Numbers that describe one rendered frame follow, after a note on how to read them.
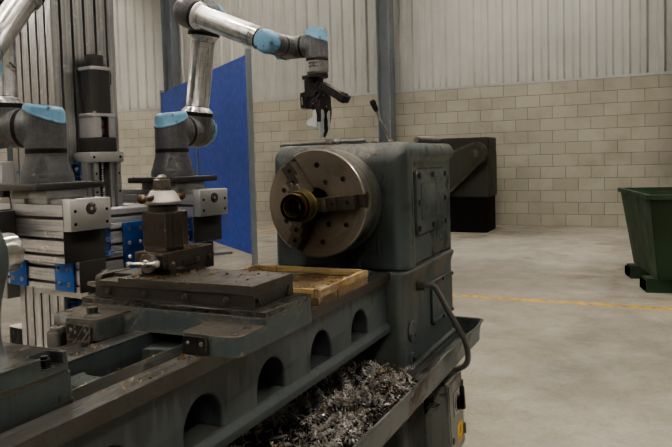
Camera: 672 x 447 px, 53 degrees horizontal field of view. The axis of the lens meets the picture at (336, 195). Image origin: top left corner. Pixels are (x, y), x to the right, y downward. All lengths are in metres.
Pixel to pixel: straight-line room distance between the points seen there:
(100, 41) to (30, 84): 0.27
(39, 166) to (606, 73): 10.51
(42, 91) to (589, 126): 10.18
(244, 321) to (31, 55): 1.43
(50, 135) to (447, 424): 1.56
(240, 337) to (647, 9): 11.11
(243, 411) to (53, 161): 1.03
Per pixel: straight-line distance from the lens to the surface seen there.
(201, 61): 2.55
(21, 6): 2.11
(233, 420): 1.37
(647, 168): 11.74
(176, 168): 2.41
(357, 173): 1.89
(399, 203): 2.02
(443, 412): 2.41
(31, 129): 2.13
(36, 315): 2.53
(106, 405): 1.07
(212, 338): 1.24
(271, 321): 1.30
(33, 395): 1.07
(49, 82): 2.38
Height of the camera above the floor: 1.21
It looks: 3 degrees down
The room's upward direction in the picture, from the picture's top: 2 degrees counter-clockwise
